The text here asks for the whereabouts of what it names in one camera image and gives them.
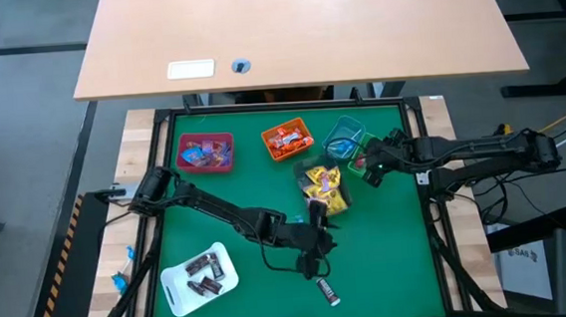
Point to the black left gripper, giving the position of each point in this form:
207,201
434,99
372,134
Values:
311,241

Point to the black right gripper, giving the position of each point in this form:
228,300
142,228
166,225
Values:
387,153

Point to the red candy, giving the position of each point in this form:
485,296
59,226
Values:
359,162

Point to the clear grey plastic bin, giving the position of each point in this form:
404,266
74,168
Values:
345,189

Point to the yellow sour candy packet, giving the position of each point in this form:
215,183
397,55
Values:
337,203
332,177
315,192
315,174

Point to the dark brown chocolate bar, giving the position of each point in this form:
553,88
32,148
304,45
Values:
216,268
195,287
328,291
198,265

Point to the orange white candy packet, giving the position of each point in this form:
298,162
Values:
290,138

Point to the dark brown chocolate packet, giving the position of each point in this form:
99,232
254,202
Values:
211,285

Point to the blue purple candy packet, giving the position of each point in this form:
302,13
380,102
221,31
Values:
193,157

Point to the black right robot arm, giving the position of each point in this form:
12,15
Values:
477,152

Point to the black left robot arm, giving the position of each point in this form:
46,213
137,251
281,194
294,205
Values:
216,208

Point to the green plastic basket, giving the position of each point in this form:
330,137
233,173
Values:
356,171

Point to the teal plastic bin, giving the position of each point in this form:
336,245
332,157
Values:
348,126

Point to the orange plastic basket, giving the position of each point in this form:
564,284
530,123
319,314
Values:
306,127

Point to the white plastic bin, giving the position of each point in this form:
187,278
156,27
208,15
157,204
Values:
183,295

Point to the red plastic basket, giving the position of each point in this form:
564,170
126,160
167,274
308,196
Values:
201,137

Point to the tan wooden desk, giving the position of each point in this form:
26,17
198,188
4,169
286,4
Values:
303,22

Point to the round grey desk grommet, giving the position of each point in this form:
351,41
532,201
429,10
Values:
241,66

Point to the white rectangular desk plate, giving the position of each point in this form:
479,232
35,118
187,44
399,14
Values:
191,69

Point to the black ramp with hazard stripes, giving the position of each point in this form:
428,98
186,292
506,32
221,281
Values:
80,252

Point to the white corner bracket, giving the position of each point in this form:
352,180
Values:
422,178

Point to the black table frame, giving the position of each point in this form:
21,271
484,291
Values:
259,106

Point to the black desk frame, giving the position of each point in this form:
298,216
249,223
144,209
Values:
548,89

